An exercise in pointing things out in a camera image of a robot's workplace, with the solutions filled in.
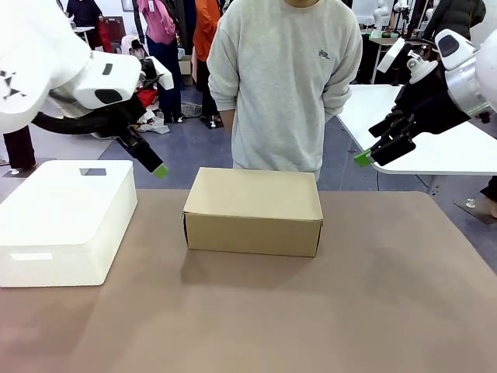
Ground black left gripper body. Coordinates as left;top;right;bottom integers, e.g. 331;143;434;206
92;96;148;144

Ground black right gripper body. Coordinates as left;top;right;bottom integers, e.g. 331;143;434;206
391;67;472;140

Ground brown cardboard shoe box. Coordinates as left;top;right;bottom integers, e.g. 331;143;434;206
181;166;325;259

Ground small cardboard box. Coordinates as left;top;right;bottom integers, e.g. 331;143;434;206
177;55;196;87

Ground white plastic storage box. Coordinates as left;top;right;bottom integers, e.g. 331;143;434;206
0;159;139;289

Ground pile of colourful clothes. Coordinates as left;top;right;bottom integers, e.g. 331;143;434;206
134;87;172;135

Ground white table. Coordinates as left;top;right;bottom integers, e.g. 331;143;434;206
335;83;497;175

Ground black workbench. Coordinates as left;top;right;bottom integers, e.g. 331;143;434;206
349;29;405;85

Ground folding chair with clothes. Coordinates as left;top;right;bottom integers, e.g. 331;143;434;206
120;34;157;60

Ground bystander in pink top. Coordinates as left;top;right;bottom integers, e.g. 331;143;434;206
136;0;186;124

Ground bystander in purple top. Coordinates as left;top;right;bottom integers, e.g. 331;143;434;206
2;126;39;171

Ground bystander leg dark trousers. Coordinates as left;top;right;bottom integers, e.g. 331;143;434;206
479;185;497;219

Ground bystander in black top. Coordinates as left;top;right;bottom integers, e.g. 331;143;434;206
65;0;116;54

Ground person torso grey sweatshirt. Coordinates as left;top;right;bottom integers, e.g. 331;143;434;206
206;0;364;183

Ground bystander in orange top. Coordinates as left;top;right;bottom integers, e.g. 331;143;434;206
192;0;223;118

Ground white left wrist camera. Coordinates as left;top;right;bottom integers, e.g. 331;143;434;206
144;55;175;91

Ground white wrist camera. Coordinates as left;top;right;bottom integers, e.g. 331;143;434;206
144;55;175;91
375;37;439;85

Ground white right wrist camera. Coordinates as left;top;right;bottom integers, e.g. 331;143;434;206
375;37;439;85

